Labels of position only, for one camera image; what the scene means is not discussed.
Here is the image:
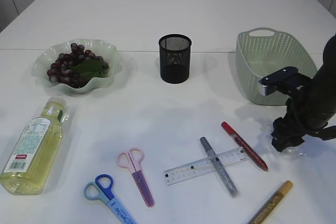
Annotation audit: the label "clear plastic ruler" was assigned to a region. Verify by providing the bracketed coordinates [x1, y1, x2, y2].
[163, 147, 248, 186]

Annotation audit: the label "pink scissors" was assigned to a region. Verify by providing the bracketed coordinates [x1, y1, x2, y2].
[117, 148, 155, 208]

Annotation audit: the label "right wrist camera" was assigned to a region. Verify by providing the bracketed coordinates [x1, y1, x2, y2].
[258, 66, 312, 97]

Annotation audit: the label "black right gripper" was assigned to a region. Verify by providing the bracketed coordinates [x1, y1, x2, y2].
[271, 87, 315, 152]

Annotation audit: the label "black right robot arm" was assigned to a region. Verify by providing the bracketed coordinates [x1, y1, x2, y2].
[260, 37, 335, 152]

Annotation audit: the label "gold marker pen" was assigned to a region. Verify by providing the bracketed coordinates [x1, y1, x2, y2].
[248, 180, 293, 224]

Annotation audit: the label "purple grape bunch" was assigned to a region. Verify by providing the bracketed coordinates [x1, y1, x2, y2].
[46, 42, 110, 89]

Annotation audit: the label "green plastic basket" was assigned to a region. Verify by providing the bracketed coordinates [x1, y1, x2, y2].
[236, 27, 318, 106]

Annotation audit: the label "clear plastic sheet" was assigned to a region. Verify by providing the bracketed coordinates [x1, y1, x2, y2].
[268, 124, 307, 160]

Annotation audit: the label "blue scissors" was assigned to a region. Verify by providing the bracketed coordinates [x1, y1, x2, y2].
[83, 174, 137, 224]

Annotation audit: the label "green wavy plastic plate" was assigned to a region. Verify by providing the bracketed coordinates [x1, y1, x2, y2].
[31, 39, 121, 93]

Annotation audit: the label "red marker pen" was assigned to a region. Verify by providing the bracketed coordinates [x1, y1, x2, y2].
[221, 121, 268, 172]

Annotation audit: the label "yellow tea bottle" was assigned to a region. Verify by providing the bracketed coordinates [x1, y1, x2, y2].
[1, 97, 67, 195]

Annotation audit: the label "grey marker pen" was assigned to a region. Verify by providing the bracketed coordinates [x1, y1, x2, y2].
[200, 136, 239, 198]

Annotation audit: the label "black mesh pen holder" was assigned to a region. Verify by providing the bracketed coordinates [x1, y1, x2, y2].
[159, 34, 192, 84]

